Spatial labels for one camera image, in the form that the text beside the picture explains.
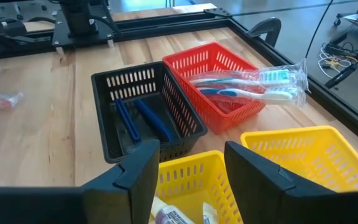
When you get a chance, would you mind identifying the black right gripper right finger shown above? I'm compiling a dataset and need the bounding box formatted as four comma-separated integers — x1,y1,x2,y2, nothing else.
224,141,338,224

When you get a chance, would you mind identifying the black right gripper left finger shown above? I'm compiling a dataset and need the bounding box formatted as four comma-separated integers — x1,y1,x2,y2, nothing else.
82,139,160,224

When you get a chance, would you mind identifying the white toothpaste tube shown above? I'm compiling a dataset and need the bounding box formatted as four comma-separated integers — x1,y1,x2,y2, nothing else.
150,196,196,224
201,202,219,224

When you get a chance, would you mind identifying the blue white bagged toothbrush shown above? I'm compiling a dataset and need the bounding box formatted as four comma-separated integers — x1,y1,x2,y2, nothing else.
196,85,307,108

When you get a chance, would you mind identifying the teal white bagged toothbrush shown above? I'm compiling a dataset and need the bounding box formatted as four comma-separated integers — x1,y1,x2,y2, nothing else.
190,60,310,91

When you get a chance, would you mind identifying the red bagged toothbrush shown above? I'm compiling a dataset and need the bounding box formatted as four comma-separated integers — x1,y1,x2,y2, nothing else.
0,91,25,110

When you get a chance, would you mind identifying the yellow plastic basket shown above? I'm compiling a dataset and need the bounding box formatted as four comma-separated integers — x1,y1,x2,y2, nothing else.
240,125,358,194
149,150,244,224

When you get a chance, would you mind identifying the red plastic basket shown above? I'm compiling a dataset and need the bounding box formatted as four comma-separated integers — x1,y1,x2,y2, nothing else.
162,42,267,135

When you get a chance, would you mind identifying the black plastic basket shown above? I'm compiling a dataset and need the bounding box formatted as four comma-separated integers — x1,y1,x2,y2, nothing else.
91,61,208,164

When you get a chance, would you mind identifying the black clamp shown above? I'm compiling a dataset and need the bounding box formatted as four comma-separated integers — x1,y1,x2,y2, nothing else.
248,17,282,48

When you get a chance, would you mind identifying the white cable bundle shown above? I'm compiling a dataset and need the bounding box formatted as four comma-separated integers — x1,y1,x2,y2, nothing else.
318,45,356,79

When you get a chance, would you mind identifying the black aluminium table frame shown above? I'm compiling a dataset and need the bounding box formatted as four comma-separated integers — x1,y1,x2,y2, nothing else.
0,7,358,142

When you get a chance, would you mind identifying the black floor cable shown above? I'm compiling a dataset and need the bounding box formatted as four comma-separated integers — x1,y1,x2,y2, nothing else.
305,0,335,60

